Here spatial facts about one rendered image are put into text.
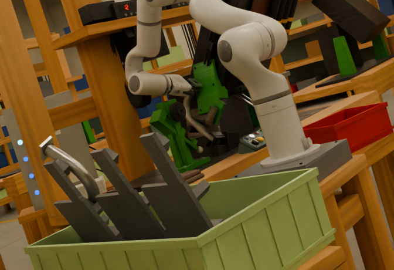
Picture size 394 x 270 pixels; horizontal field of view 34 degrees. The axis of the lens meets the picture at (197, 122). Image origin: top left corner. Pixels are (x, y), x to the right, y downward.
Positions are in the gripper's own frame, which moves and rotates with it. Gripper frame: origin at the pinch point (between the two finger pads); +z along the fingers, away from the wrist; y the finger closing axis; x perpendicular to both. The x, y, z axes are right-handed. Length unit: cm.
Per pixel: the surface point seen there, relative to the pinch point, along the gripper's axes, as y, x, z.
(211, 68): -2.4, -10.6, 2.7
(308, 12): 503, 131, 818
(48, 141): -53, -14, -104
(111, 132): 11.9, 31.6, -19.6
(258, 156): -47.2, -0.5, -5.8
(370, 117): -62, -28, 26
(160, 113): -14.1, 3.9, -26.5
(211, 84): -6.3, -5.2, 2.7
